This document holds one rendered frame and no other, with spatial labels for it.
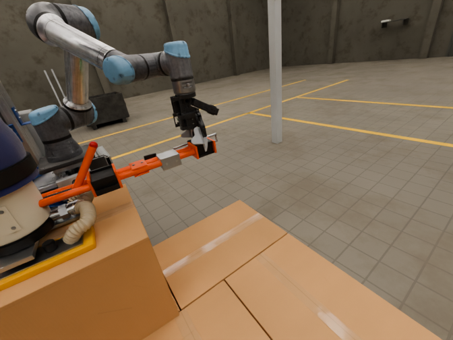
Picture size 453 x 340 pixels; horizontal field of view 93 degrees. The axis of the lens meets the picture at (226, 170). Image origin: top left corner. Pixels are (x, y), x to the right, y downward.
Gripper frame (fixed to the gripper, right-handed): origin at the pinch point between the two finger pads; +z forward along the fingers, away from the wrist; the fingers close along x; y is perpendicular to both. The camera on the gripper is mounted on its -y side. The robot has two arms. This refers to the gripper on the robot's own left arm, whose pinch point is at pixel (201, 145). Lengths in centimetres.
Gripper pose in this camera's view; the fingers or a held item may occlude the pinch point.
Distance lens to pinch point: 86.1
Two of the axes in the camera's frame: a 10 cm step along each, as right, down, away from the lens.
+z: 1.2, 8.8, 4.7
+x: 5.3, 3.4, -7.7
